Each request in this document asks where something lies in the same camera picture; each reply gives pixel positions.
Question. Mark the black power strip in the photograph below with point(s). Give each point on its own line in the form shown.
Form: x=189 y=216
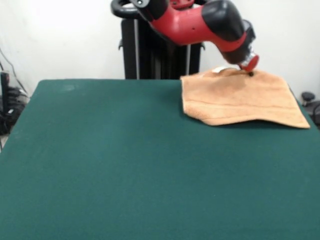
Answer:
x=4 y=87

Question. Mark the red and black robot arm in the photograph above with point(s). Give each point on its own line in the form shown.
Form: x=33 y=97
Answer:
x=200 y=25

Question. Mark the tan terry cloth towel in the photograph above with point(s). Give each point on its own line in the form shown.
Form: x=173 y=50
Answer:
x=237 y=100

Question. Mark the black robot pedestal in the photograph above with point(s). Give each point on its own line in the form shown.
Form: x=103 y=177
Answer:
x=140 y=55

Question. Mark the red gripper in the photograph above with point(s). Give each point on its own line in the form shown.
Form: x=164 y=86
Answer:
x=250 y=63

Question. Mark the dark green table cloth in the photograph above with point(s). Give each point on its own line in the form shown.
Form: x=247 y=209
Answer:
x=37 y=200

